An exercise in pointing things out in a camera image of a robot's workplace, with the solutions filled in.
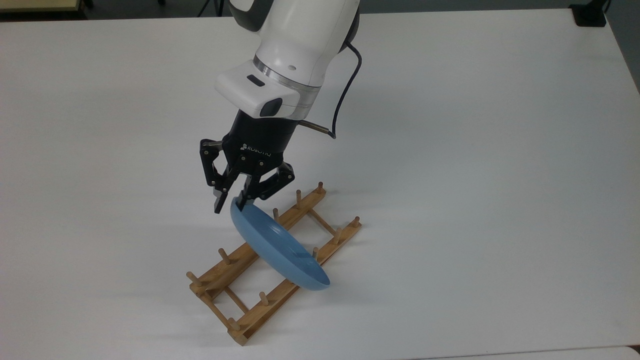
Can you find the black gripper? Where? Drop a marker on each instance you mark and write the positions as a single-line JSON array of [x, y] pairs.
[[260, 140]]

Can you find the blue plastic plate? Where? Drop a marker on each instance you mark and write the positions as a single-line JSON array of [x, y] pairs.
[[280, 250]]

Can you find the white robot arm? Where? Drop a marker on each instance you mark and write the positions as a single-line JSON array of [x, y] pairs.
[[300, 40]]

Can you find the wooden plate rack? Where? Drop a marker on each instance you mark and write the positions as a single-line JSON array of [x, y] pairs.
[[237, 262]]

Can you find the light wooden desk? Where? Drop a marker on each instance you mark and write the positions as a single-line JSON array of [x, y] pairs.
[[35, 4]]

